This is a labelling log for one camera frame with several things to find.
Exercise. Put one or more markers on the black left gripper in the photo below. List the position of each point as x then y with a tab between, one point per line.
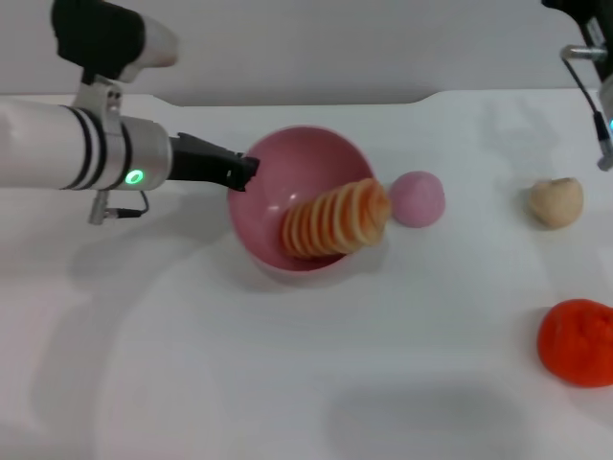
201	160

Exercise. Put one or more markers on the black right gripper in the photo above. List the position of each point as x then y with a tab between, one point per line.
601	33

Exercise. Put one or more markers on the pink plastic bowl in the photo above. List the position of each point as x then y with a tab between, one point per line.
297	167

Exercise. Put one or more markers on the long orange striped bread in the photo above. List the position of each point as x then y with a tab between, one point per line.
335	220

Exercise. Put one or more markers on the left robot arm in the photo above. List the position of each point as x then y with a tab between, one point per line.
72	148

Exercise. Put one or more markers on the beige knotted bun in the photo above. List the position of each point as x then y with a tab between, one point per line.
555	203

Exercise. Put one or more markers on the round pink bun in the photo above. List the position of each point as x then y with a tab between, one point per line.
419	199

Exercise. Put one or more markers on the red-orange lumpy fruit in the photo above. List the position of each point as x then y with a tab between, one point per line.
577	342

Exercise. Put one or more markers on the left wrist camera housing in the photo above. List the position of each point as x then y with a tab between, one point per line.
105	33

